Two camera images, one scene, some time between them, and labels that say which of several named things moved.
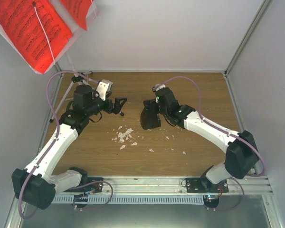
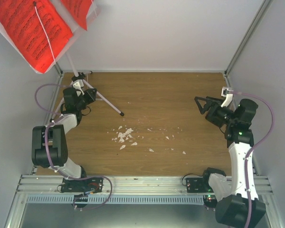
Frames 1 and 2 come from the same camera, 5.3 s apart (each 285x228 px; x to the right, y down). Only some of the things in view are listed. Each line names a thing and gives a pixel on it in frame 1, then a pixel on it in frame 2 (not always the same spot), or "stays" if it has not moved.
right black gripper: x=154 y=110 -> x=208 y=105
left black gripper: x=116 y=108 -> x=91 y=97
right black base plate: x=200 y=185 stays
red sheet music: x=78 y=10 stays
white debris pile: x=121 y=136 stays
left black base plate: x=92 y=188 stays
